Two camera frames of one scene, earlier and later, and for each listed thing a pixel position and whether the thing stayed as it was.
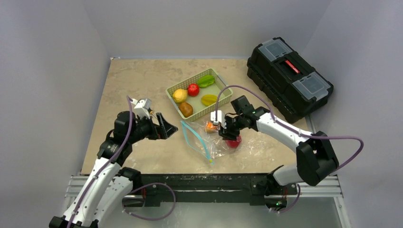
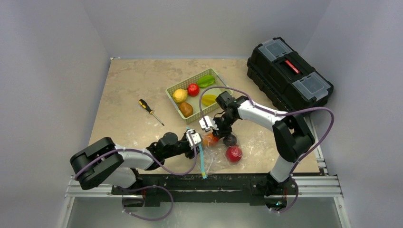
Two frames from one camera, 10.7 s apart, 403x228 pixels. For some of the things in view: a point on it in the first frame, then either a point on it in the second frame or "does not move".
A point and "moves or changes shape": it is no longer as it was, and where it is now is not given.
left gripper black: [167, 128] to [190, 153]
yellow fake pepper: [208, 99] does not move
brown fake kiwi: [186, 109] does not move
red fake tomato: [193, 90] does not move
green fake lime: [205, 80] does not move
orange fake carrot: [209, 125] moves or changes shape
